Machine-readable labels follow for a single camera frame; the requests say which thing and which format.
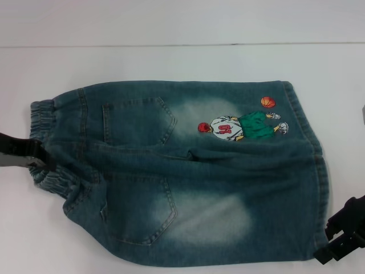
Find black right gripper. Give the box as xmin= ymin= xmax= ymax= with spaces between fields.
xmin=313 ymin=195 xmax=365 ymax=265

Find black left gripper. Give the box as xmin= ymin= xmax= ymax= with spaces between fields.
xmin=0 ymin=131 xmax=57 ymax=172

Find blue denim shorts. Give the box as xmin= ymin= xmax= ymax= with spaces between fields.
xmin=28 ymin=79 xmax=327 ymax=262

